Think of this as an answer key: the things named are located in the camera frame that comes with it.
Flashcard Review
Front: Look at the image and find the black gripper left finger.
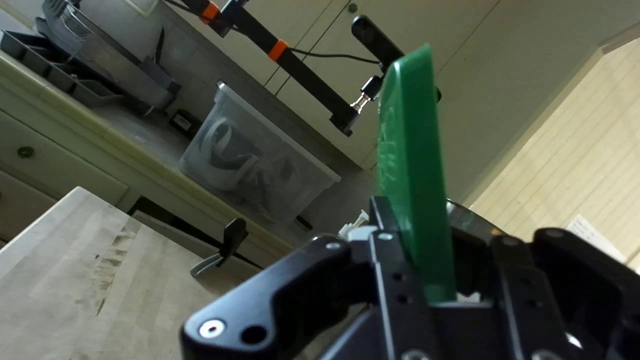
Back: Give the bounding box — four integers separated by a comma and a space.
178, 194, 429, 360

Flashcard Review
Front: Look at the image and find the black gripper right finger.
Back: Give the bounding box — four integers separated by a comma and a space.
452, 198, 640, 360

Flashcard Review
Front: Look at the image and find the green plastic bin lid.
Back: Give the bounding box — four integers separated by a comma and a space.
377, 43, 462, 307

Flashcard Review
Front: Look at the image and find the black table clamp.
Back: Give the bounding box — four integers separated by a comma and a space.
188, 216, 250, 278

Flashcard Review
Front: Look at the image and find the translucent plastic storage box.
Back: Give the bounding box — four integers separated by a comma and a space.
178, 80, 342, 227

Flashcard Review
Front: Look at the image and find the cream drawer cabinet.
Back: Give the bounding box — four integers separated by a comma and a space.
0, 53, 377, 268

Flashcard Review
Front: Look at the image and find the grey countertop device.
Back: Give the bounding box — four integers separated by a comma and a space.
38, 0, 178, 113

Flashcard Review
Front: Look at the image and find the black divided tray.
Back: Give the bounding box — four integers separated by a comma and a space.
0, 28, 102, 109

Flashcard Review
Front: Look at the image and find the thin black cable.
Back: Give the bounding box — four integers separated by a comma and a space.
288, 46, 384, 68

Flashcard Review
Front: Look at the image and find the black bar camera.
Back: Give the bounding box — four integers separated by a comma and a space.
350, 15, 444, 104

